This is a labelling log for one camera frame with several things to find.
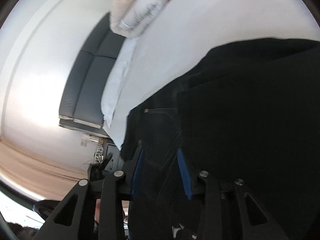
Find black pants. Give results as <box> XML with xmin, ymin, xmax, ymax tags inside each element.
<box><xmin>120</xmin><ymin>37</ymin><xmax>320</xmax><ymax>240</ymax></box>

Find grey padded headboard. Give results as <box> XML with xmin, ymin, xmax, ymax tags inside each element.
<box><xmin>59</xmin><ymin>12</ymin><xmax>126</xmax><ymax>138</ymax></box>

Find white pillow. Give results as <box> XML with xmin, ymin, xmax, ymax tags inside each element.
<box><xmin>100</xmin><ymin>39</ymin><xmax>137</xmax><ymax>128</ymax></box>

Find white wire rack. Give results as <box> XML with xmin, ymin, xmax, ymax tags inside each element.
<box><xmin>94</xmin><ymin>146</ymin><xmax>104</xmax><ymax>165</ymax></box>

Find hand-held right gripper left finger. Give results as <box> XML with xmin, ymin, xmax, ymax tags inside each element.
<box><xmin>32</xmin><ymin>140</ymin><xmax>145</xmax><ymax>240</ymax></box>

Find bed with white sheet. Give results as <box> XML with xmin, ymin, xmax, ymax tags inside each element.
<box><xmin>100</xmin><ymin>0</ymin><xmax>320</xmax><ymax>151</ymax></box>

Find dark nightstand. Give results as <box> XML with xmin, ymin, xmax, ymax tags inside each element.
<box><xmin>105</xmin><ymin>142</ymin><xmax>126</xmax><ymax>173</ymax></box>

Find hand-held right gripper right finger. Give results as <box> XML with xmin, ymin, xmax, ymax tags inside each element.
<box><xmin>177</xmin><ymin>149</ymin><xmax>290</xmax><ymax>240</ymax></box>

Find folded beige duvet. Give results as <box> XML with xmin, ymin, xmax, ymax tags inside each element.
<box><xmin>110</xmin><ymin>0</ymin><xmax>175</xmax><ymax>38</ymax></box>

